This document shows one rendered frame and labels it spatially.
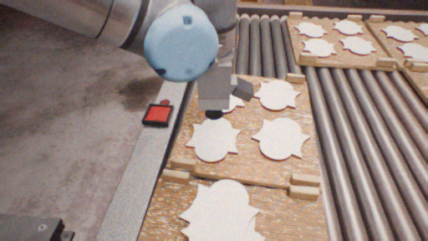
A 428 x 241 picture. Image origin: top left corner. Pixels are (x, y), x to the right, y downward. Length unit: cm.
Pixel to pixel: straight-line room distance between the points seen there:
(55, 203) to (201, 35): 170
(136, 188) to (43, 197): 136
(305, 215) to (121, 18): 47
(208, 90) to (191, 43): 24
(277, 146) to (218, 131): 15
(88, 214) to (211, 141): 123
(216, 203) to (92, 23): 36
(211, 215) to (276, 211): 14
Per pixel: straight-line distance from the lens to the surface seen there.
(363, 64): 107
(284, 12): 142
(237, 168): 59
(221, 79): 47
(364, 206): 65
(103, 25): 25
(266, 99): 76
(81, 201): 180
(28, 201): 197
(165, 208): 54
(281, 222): 54
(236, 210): 49
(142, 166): 64
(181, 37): 24
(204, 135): 64
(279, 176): 59
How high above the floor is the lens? 141
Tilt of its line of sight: 44 degrees down
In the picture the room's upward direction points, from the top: straight up
